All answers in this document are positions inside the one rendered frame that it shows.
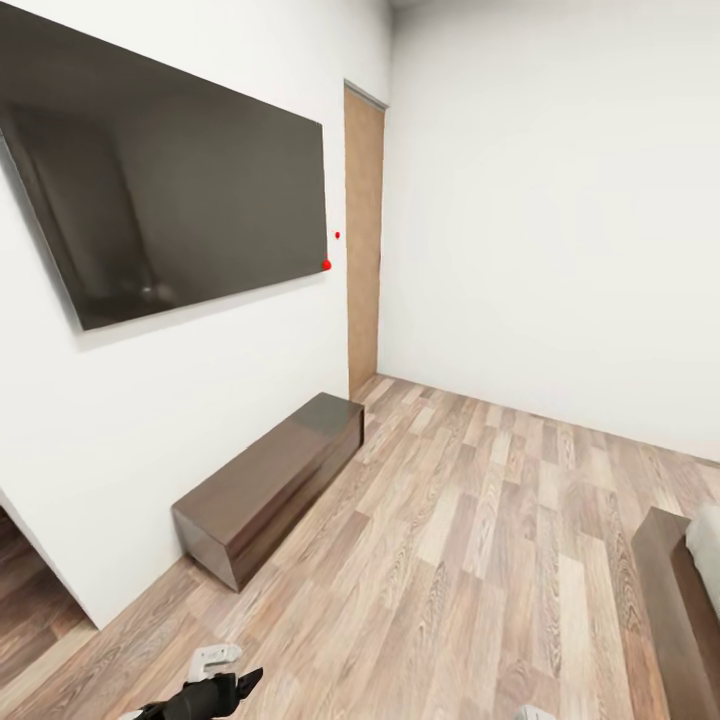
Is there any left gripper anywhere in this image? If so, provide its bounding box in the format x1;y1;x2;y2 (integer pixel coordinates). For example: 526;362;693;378
177;667;263;720

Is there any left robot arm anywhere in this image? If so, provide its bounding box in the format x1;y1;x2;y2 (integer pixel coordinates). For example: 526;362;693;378
117;643;263;720

